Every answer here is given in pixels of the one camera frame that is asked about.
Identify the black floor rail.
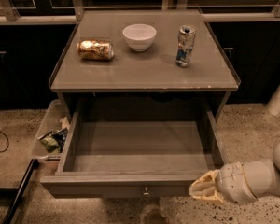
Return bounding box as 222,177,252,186
2,159,39,224

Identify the blue silver upright can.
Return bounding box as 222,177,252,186
175,25,196,68

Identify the white ceramic bowl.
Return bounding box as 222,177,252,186
122,23,157,52

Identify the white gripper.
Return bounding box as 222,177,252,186
189,162,257,205

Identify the clear plastic bin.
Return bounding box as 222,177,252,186
32,99,70,161

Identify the grey top drawer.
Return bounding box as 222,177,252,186
41,97,227,198

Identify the green snack bag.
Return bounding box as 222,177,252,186
39,133,60,153

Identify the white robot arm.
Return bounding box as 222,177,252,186
189,85,280,204

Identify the grey drawer cabinet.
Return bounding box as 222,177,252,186
49,9,240,116

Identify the dark blue snack bag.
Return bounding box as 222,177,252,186
52,128,68,152

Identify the gold crushed soda can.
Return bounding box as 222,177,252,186
77,39,114,61

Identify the black cable on floor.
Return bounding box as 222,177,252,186
0,123,10,153

